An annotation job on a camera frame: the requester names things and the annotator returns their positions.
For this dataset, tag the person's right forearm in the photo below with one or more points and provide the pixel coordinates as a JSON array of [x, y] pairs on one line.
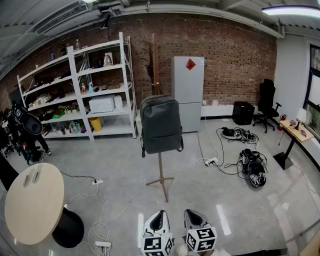
[[221, 253]]

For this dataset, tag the white electric kettle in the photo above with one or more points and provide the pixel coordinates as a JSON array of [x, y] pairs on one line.
[[108, 60]]

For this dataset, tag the small cardboard box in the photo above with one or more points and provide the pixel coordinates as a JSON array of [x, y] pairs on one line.
[[114, 85]]

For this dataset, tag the red diamond paper decoration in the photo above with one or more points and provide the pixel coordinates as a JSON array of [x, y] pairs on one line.
[[191, 65]]

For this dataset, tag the black cabinet box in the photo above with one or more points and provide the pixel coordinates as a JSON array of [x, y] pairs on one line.
[[243, 113]]

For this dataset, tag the black framed window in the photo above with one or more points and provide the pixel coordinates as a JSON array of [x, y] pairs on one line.
[[313, 87]]

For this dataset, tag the clear plastic bottle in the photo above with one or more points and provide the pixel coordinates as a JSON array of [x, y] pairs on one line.
[[78, 45]]

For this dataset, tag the white refrigerator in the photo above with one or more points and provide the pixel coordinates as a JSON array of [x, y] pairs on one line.
[[187, 95]]

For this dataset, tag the wooden coat stand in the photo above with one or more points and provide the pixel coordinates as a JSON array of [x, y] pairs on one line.
[[155, 65]]

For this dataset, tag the white shade table lamp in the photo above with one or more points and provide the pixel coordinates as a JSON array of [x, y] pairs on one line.
[[301, 115]]

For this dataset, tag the dark grey backpack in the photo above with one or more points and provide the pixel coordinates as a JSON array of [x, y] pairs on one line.
[[160, 122]]

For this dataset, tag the red fire extinguisher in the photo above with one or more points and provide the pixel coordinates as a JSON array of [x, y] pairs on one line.
[[282, 121]]

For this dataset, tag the orange drink bottle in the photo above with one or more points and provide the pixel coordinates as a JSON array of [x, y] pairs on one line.
[[83, 89]]

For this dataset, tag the white metal shelving unit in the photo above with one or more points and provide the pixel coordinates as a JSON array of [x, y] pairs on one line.
[[45, 65], [125, 75]]

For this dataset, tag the long ceiling light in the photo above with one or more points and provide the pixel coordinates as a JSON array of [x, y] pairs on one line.
[[290, 10]]

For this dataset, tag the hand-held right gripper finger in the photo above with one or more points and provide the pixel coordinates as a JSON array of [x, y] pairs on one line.
[[187, 222], [204, 221]]

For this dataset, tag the white microwave oven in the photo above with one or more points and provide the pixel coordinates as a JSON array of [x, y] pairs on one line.
[[101, 105]]

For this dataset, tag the black office chair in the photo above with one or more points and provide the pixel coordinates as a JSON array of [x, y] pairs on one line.
[[267, 100]]

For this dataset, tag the blue spray bottle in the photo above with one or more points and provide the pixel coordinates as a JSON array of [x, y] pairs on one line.
[[91, 89]]

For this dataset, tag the small white box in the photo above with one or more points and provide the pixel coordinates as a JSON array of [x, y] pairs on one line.
[[118, 102]]

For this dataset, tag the round beige table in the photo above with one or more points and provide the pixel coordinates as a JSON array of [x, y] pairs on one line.
[[35, 205]]

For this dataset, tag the dark bottle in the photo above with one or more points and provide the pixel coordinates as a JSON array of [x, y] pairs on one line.
[[64, 50]]

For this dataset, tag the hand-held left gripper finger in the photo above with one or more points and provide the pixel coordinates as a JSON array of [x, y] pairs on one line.
[[148, 226], [167, 227]]

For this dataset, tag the black hanging lamp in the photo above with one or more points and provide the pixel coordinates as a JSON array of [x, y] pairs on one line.
[[106, 22]]

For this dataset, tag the white waste bin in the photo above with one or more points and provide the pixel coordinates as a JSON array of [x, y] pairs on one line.
[[138, 127]]

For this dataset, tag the wooden side desk black leg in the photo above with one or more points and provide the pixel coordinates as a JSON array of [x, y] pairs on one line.
[[296, 133]]

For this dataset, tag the black round case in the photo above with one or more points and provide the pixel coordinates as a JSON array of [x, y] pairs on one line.
[[32, 125]]

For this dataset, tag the yellow plastic bin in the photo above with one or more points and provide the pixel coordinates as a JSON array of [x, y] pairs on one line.
[[96, 124]]

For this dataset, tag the black metal coat stand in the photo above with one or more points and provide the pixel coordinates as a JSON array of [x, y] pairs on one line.
[[149, 67]]

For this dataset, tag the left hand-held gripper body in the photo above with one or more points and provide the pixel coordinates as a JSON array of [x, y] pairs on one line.
[[156, 246]]

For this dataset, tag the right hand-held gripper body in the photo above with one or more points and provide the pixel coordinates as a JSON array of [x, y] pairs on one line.
[[201, 240]]

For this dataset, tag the white power strip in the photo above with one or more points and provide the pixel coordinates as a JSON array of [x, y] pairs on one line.
[[210, 161], [102, 244], [97, 181]]

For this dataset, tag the small blue bottle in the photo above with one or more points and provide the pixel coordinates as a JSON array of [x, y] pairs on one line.
[[52, 57]]

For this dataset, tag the ceiling air vent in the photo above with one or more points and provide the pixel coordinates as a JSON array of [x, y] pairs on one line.
[[61, 18]]

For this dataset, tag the small purple object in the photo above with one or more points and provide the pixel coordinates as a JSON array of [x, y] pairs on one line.
[[303, 132], [292, 122]]

